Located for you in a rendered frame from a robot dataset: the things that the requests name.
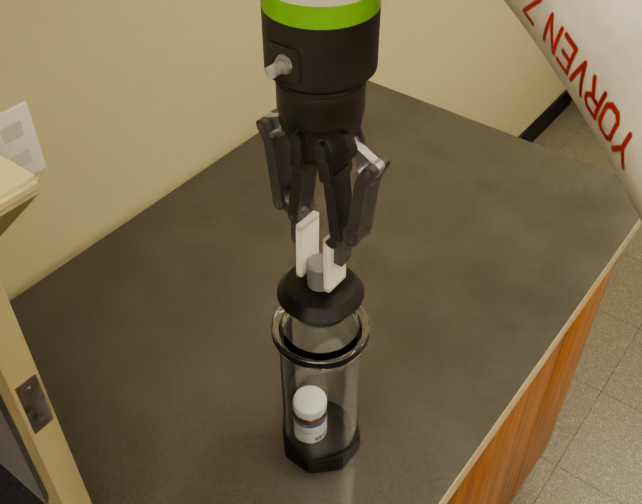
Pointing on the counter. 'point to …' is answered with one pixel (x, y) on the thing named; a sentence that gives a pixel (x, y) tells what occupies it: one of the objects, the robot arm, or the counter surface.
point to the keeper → (34, 403)
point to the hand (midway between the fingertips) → (321, 251)
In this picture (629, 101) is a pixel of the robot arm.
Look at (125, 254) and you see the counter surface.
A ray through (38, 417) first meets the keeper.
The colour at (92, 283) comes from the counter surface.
